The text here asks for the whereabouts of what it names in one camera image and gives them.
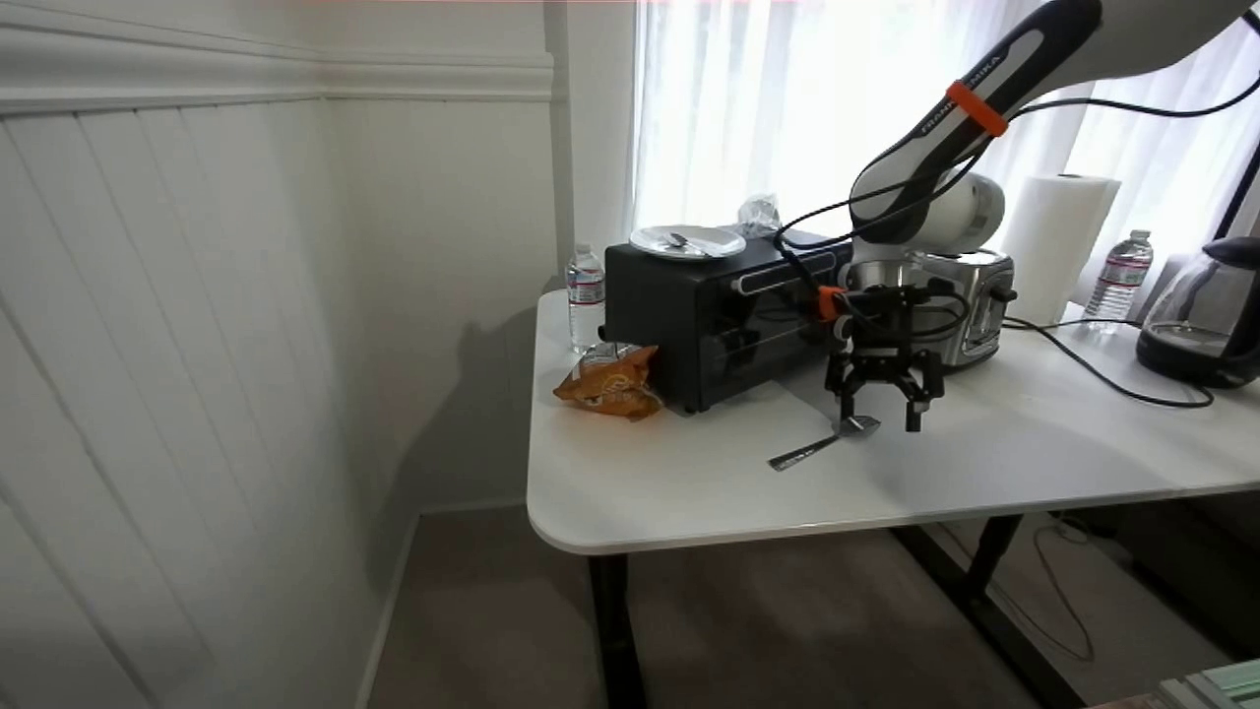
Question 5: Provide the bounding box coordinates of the black power cable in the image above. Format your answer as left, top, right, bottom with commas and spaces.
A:
1001, 310, 1223, 414

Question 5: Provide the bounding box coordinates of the black toaster oven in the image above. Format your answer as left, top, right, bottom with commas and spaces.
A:
602, 242, 852, 414

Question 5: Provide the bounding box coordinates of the orange chip bag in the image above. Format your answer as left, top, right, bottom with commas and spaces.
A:
556, 344, 663, 423

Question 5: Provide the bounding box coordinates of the clear water bottle left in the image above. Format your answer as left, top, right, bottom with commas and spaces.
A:
569, 250, 606, 352

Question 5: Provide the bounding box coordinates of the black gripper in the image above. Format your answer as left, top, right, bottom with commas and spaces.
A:
821, 260, 953, 435

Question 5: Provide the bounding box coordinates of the glass electric kettle black handle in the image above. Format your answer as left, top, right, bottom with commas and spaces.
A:
1139, 236, 1260, 391

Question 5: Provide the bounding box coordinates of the silver two-slot toaster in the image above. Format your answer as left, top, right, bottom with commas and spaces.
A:
913, 250, 1016, 372

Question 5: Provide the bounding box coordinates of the white plate on oven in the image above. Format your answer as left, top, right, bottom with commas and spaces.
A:
629, 226, 747, 260

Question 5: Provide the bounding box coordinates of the clear water bottle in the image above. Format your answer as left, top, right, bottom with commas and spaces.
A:
569, 250, 606, 352
1087, 230, 1153, 319

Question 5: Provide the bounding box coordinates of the white paper towel roll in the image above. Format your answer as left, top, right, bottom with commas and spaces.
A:
1009, 173, 1118, 324

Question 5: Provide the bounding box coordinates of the clear water bottle right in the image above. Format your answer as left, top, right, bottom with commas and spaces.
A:
1087, 230, 1153, 319

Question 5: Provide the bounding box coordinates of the black table leg frame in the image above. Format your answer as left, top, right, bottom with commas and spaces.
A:
589, 517, 1082, 709

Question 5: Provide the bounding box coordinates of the white sheer curtain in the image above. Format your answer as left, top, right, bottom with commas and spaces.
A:
629, 0, 1255, 230

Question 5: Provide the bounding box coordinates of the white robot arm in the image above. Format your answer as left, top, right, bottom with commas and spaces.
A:
826, 0, 1254, 435

